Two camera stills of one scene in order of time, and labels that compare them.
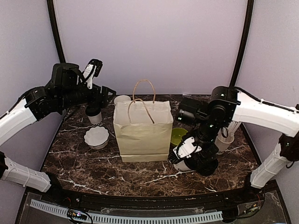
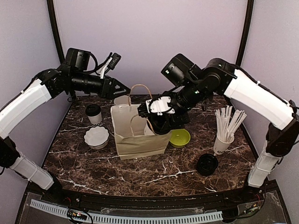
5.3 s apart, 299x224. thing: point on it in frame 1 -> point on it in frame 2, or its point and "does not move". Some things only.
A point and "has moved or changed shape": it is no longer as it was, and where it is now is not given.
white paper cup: (96, 119) does not move
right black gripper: (212, 151) -> (173, 122)
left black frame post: (50, 8) does not move
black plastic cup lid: (91, 110) does not move
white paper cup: (181, 165) -> (147, 131)
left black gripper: (103, 101) -> (107, 90)
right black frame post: (249, 22) does not move
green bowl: (177, 134) does not move
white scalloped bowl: (96, 137) does not move
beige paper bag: (143, 127) has moved or changed shape
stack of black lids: (206, 165) does not move
